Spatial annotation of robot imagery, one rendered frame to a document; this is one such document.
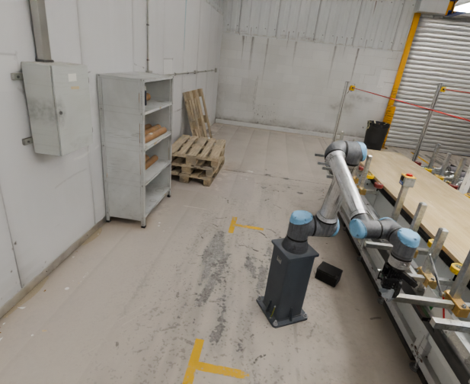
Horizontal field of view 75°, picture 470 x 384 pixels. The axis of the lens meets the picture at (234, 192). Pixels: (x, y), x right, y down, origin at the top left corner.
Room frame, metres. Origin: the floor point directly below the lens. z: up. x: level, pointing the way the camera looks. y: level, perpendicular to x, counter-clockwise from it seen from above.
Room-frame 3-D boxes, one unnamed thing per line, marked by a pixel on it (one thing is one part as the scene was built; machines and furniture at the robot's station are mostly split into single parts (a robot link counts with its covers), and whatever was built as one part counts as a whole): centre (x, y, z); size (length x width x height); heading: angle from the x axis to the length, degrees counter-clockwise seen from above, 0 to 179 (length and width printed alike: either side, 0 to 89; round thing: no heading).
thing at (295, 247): (1.94, -0.48, 0.65); 0.19 x 0.19 x 0.10
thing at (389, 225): (1.31, -0.75, 1.14); 0.12 x 0.12 x 0.09; 9
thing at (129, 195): (3.38, 1.12, 0.78); 0.90 x 0.45 x 1.55; 175
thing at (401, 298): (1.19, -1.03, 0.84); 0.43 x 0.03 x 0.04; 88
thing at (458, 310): (1.21, -1.12, 0.85); 0.13 x 0.06 x 0.05; 178
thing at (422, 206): (1.73, -1.14, 0.90); 0.03 x 0.03 x 0.48; 88
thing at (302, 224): (1.94, -0.49, 0.79); 0.17 x 0.15 x 0.18; 99
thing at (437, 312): (1.26, -1.10, 0.75); 0.26 x 0.01 x 0.10; 178
